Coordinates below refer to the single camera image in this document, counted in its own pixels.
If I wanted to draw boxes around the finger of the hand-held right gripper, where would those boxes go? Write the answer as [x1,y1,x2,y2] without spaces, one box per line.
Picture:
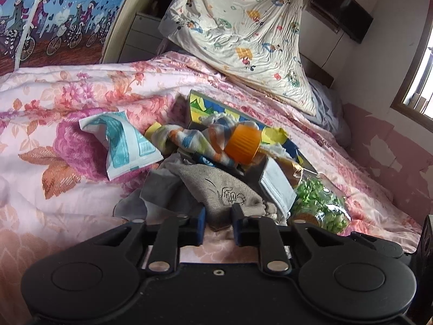
[350,231,404,258]

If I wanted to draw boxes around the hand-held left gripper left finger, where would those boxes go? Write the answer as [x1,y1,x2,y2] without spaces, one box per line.
[91,207,206,273]

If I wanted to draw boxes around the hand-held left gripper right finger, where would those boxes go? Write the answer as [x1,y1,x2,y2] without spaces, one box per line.
[231,204,340,274]

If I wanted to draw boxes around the grey embroidered cloth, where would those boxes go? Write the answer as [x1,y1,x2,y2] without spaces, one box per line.
[113,153,289,232]

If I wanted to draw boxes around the teal white tissue packet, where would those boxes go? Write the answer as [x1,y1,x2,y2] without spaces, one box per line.
[78,110,165,181]

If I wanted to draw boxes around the yellow blue green cardboard box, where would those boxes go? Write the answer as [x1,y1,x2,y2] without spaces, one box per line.
[183,89,319,178]

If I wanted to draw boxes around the green artificial leaves bag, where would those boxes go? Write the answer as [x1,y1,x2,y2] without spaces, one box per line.
[290,172,351,235]

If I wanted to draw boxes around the colourful striped cloth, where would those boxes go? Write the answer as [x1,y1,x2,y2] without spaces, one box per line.
[145,121,239,167]

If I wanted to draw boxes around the grey pillow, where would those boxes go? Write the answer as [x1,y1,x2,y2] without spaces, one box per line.
[305,77,353,148]

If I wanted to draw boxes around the wooden framed window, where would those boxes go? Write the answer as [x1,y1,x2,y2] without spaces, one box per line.
[390,0,433,126]

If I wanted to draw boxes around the pink floral blanket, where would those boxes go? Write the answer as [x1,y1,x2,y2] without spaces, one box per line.
[0,51,423,295]

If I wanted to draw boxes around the white drawer cabinet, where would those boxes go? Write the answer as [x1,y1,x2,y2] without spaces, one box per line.
[118,11,170,64]

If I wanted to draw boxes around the cartoon printed white pillow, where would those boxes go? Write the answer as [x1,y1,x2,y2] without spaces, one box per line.
[158,0,317,116]

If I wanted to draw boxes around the blue printed bicycle curtain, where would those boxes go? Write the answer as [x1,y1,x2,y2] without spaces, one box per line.
[0,0,140,76]

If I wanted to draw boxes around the white thin pole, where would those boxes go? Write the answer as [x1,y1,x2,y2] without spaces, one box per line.
[14,0,47,72]

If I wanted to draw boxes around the black television cable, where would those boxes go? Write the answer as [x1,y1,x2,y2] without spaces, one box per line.
[320,29,346,70]

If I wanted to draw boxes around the beige wooden wardrobe frame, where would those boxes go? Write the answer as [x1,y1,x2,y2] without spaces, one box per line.
[101,0,159,64]

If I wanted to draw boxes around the black wall television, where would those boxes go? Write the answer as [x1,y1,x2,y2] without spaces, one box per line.
[307,0,375,44]

